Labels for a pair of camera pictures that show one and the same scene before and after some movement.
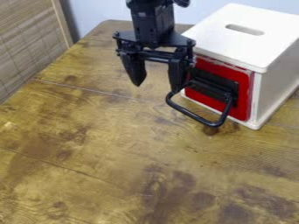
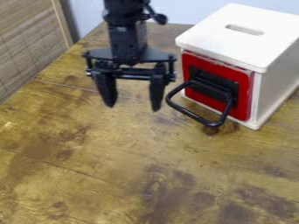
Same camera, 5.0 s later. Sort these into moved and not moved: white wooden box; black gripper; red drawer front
Moved: black gripper
Not moved: white wooden box; red drawer front
